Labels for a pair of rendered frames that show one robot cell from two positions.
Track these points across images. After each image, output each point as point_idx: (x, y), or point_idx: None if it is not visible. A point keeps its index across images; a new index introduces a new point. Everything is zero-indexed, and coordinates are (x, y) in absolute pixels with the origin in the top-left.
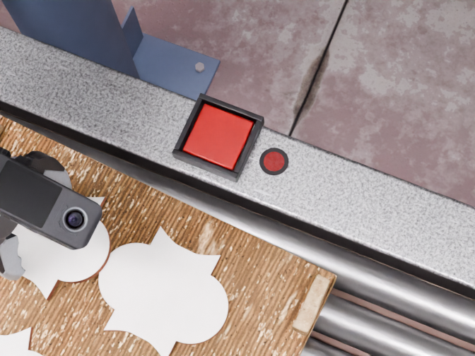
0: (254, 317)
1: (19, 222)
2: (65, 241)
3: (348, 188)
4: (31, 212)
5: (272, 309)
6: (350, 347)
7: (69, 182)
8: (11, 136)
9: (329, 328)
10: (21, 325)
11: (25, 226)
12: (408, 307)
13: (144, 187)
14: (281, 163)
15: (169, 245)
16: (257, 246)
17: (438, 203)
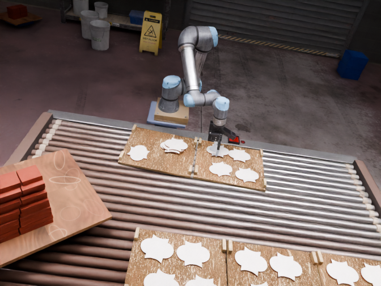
0: (253, 156)
1: (227, 133)
2: (233, 136)
3: (255, 143)
4: (228, 132)
5: (255, 155)
6: None
7: None
8: (203, 141)
9: (263, 159)
10: (220, 162)
11: (227, 135)
12: (272, 155)
13: (227, 144)
14: (244, 142)
15: (236, 150)
16: (248, 149)
17: (268, 143)
